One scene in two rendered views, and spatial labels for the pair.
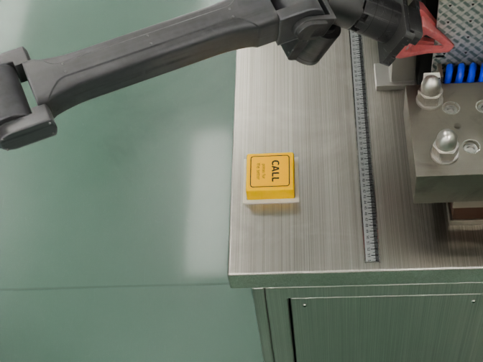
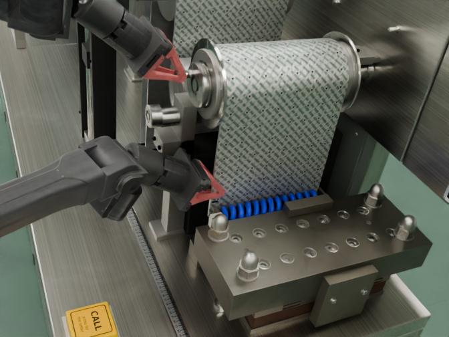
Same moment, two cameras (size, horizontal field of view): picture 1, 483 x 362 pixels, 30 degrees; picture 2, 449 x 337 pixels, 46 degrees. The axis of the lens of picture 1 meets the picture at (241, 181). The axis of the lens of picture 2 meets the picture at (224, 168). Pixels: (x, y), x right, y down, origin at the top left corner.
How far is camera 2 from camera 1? 44 cm
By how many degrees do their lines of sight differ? 31
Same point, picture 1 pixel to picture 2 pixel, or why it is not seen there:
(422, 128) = (222, 257)
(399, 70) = (173, 222)
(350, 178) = (159, 313)
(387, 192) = (193, 318)
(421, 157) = (231, 279)
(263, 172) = (85, 324)
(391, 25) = (185, 178)
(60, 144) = not seen: outside the picture
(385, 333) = not seen: outside the picture
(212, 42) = (45, 201)
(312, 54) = (121, 210)
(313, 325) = not seen: outside the picture
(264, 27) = (92, 184)
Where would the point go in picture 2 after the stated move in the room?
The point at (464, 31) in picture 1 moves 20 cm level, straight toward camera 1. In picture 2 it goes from (232, 179) to (260, 262)
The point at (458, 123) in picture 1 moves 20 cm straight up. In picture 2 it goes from (246, 248) to (266, 149)
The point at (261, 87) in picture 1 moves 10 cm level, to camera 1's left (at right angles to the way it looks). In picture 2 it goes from (61, 254) to (6, 271)
